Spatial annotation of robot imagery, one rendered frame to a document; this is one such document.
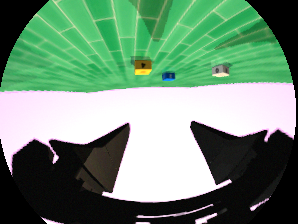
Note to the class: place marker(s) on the small white block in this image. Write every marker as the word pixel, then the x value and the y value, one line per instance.
pixel 221 70

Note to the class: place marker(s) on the blue block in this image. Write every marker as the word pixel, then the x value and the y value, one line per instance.
pixel 168 76

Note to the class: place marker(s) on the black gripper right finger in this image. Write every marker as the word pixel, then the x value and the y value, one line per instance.
pixel 223 152

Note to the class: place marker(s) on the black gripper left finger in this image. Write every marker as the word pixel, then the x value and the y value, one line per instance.
pixel 101 158

